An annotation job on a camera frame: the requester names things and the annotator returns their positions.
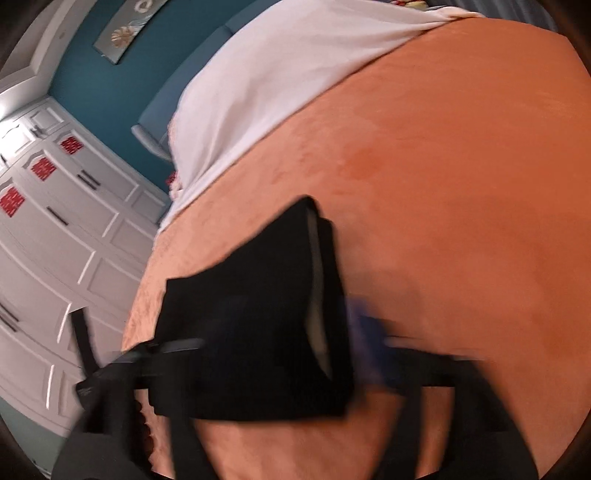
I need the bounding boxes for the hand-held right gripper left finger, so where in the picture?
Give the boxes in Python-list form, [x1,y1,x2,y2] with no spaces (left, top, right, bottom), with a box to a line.
[52,338,207,480]

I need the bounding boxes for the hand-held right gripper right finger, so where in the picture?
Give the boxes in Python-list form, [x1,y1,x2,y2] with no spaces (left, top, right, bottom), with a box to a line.
[350,299,539,480]

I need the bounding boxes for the black pants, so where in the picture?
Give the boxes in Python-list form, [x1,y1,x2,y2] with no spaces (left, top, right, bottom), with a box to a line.
[152,196,356,423]

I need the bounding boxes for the white panelled wardrobe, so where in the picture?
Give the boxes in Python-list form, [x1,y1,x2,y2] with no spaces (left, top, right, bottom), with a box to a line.
[0,92,174,467]

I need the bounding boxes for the light grey padded object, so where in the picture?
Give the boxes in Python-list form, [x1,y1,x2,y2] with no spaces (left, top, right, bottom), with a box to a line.
[131,124,172,161]

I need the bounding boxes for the white bed sheet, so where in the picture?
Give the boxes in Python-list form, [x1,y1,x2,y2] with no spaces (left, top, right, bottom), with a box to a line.
[159,0,485,232]

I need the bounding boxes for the blue padded headboard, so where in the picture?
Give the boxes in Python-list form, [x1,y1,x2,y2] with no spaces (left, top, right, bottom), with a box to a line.
[139,0,264,153]

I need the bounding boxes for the black strap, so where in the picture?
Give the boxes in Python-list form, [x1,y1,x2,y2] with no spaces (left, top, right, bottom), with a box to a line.
[68,309,99,372]

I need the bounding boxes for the floral wall picture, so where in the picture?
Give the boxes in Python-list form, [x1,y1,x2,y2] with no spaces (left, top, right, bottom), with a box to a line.
[93,0,169,63]

